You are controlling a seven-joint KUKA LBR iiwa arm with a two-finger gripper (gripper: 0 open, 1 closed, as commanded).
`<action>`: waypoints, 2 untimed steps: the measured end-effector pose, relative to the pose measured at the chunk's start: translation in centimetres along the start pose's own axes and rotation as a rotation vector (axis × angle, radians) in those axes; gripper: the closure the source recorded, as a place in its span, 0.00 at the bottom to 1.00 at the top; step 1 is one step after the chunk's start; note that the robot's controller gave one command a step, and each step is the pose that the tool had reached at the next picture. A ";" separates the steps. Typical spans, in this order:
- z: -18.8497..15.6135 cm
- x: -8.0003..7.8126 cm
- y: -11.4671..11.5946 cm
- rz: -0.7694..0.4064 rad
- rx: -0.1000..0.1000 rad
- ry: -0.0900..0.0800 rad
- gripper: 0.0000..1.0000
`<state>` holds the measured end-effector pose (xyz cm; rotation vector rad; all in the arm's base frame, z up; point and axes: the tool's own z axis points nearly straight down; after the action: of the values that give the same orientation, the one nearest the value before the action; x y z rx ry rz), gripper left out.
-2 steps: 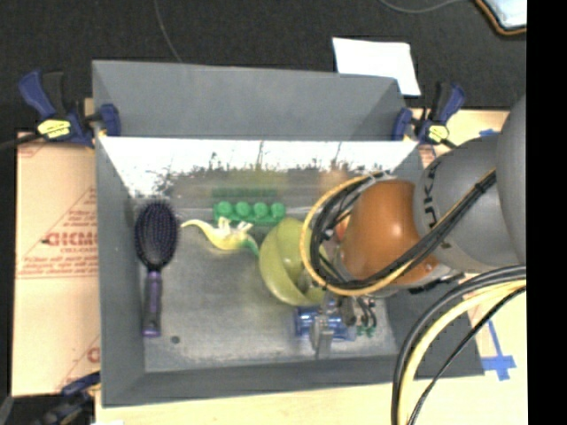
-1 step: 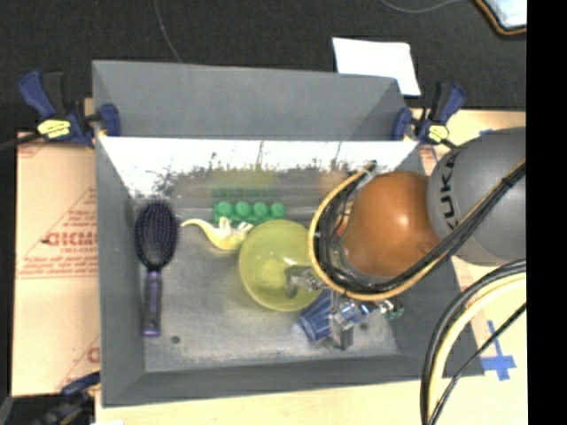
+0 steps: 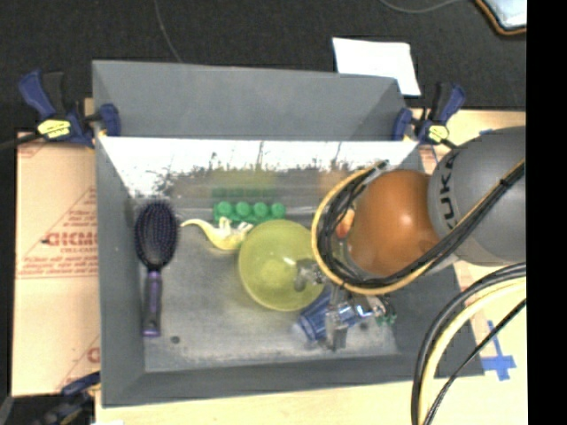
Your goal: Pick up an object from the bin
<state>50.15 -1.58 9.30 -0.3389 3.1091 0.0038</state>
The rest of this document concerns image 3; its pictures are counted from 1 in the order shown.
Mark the yellow-green plastic bowl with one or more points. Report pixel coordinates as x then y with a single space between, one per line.
270 264

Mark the green studded toy block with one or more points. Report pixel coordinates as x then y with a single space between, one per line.
248 211

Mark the purple hairbrush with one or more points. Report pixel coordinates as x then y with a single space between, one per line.
155 237

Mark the grey metal bin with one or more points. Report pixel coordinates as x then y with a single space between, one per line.
212 308

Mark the pale yellow toy dinosaur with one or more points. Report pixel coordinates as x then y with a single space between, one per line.
223 239

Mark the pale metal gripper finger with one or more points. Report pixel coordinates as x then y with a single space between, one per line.
306 275
337 332

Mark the brown cardboard board red print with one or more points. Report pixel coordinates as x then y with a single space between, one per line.
53 303

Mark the blue plastic cup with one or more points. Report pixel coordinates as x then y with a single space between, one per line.
315 321

